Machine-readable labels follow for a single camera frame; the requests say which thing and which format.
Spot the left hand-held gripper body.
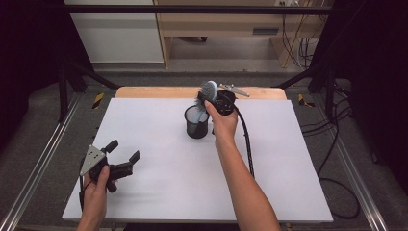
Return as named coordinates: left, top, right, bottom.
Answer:
left=79, top=144, right=135, bottom=193

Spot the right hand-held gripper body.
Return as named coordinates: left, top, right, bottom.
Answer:
left=211, top=83, right=251, bottom=117

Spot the light blue hairbrush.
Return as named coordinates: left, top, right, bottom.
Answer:
left=191, top=80, right=219, bottom=125

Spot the black mesh pen holder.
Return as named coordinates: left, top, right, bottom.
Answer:
left=184, top=105, right=211, bottom=140

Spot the person's right hand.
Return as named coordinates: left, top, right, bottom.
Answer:
left=204, top=99, right=240, bottom=150

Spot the person's left hand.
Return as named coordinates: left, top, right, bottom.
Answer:
left=81, top=165, right=112, bottom=217

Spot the yellow black tape marker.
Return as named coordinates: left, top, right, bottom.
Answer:
left=297, top=93, right=316, bottom=109
left=91, top=91, right=106, bottom=110

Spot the white table cover sheet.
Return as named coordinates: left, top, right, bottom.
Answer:
left=62, top=97, right=335, bottom=224

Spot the black metal stand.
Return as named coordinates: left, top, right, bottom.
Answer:
left=272, top=62, right=338, bottom=120
left=57, top=59, right=121, bottom=123

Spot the light wooden desk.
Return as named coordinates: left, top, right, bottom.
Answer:
left=153, top=0, right=335, bottom=69

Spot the black curtain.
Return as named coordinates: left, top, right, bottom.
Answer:
left=307, top=0, right=408, bottom=186
left=0, top=0, right=94, bottom=152

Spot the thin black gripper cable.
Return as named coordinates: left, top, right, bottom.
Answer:
left=78, top=157, right=94, bottom=214

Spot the black sleeved gripper cable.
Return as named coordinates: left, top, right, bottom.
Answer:
left=234, top=107, right=256, bottom=179

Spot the aluminium floor rail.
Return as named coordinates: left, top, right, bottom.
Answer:
left=0, top=92, right=83, bottom=231
left=312, top=92, right=390, bottom=231

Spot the black horizontal frame bar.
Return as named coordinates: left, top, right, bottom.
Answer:
left=62, top=4, right=335, bottom=15

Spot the bundle of hanging cables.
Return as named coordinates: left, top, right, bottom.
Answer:
left=281, top=13, right=319, bottom=70

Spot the black floor cable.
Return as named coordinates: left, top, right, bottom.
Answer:
left=301, top=80, right=362, bottom=220

